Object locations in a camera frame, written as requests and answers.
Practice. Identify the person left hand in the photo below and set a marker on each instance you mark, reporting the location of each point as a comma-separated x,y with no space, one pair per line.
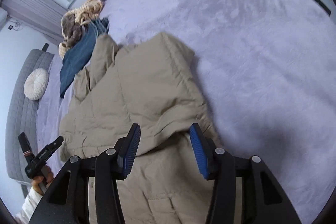
48,178

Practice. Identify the folded blue jeans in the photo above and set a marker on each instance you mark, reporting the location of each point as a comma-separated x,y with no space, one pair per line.
77,57

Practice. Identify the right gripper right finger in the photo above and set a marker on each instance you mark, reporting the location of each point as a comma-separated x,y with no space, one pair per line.
263,198

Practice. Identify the white sleeve forearm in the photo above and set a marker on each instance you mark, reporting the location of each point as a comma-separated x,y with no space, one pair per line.
28,207

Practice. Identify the beige puffer jacket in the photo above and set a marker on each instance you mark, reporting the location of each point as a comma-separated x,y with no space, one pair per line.
150,84

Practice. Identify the striped brown knit garment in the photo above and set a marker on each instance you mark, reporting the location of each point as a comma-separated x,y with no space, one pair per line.
74,23

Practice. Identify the white window curtain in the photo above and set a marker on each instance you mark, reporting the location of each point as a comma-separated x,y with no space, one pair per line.
44,16

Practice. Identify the lilac plush bed blanket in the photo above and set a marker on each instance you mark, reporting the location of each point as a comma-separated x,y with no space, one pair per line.
266,69

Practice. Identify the round white cushion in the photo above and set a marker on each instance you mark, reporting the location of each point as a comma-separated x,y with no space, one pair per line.
36,84

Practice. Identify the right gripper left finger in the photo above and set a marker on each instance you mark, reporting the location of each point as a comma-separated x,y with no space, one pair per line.
67,199

